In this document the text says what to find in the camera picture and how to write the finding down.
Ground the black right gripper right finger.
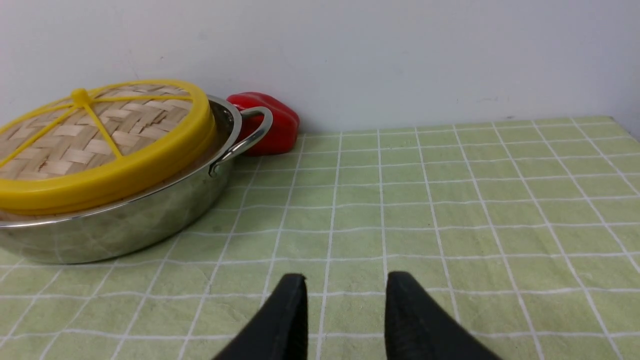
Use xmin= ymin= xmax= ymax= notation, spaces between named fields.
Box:
xmin=384 ymin=271 xmax=500 ymax=360

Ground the stainless steel two-handled pot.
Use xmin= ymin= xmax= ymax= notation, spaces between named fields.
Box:
xmin=0 ymin=95 xmax=274 ymax=265

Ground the green checkered tablecloth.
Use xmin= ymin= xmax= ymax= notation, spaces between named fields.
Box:
xmin=1 ymin=117 xmax=640 ymax=360

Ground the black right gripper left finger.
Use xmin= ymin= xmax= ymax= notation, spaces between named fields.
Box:
xmin=214 ymin=273 xmax=309 ymax=360

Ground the red bell pepper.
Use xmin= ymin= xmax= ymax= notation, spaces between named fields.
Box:
xmin=226 ymin=91 xmax=300 ymax=157

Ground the woven bamboo steamer lid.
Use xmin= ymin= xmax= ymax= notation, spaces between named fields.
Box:
xmin=0 ymin=79 xmax=217 ymax=216

